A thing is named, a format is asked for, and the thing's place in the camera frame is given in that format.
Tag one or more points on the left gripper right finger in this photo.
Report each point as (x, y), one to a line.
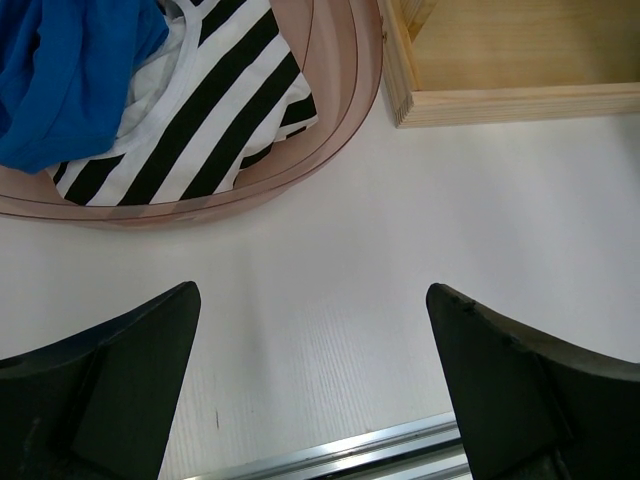
(529, 405)

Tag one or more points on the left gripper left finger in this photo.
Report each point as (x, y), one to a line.
(100, 404)

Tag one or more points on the blue tank top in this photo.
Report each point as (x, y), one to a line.
(65, 73)

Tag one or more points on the black white striped tank top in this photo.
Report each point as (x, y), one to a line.
(212, 101)

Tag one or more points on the wooden clothes rack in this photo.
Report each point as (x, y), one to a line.
(475, 62)

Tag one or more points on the pink plastic basin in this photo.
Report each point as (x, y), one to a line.
(338, 45)

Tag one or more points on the aluminium mounting rail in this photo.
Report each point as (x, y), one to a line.
(428, 448)

